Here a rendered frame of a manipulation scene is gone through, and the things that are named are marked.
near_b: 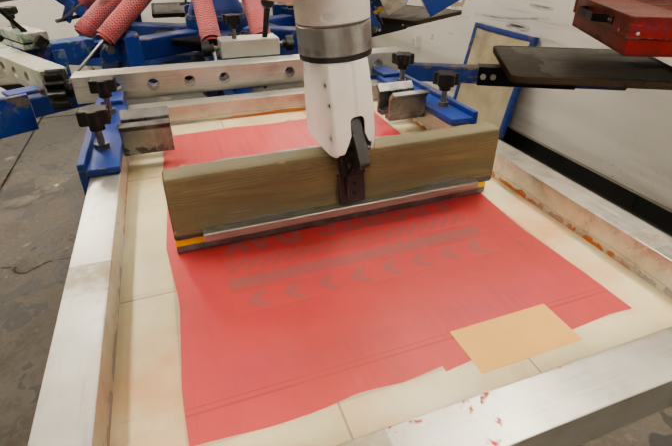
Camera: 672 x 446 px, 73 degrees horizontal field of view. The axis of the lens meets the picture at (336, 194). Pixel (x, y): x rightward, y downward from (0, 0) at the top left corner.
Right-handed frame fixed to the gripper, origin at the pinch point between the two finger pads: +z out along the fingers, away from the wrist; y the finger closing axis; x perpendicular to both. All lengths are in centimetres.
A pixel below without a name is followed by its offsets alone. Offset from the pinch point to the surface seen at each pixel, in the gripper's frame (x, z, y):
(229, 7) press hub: 4, -7, -105
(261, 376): -15.3, 4.3, 19.6
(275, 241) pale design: -9.8, 4.7, 1.7
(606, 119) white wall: 195, 76, -123
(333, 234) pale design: -3.0, 5.3, 2.7
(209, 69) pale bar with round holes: -9.5, -3.4, -48.9
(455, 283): 5.6, 6.0, 15.4
